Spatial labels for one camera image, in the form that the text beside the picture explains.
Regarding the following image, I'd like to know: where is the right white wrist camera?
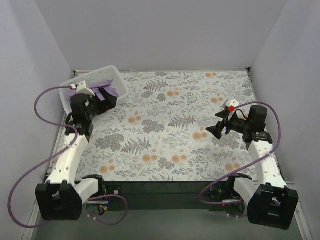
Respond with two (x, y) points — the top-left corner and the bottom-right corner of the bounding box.
(222, 98), (240, 120)

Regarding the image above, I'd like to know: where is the white plastic basket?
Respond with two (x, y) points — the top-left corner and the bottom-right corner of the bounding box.
(59, 65), (129, 114)

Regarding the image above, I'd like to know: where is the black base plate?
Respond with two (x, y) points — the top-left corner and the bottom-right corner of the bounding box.
(88, 181), (248, 216)

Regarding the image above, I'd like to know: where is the purple t-shirt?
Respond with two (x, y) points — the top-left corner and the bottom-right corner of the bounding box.
(63, 80), (118, 103)

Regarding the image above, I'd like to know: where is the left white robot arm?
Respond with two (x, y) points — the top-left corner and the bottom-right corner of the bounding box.
(35, 88), (118, 221)

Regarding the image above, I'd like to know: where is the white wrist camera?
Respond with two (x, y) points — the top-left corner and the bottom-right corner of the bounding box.
(222, 98), (240, 120)
(69, 80), (96, 97)

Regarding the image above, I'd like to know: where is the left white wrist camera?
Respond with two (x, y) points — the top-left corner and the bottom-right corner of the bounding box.
(69, 80), (96, 97)

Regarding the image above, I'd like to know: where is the floral table mat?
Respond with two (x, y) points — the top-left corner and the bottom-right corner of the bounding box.
(76, 71), (258, 182)

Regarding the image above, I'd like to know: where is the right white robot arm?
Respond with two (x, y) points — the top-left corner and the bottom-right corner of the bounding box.
(201, 100), (299, 230)

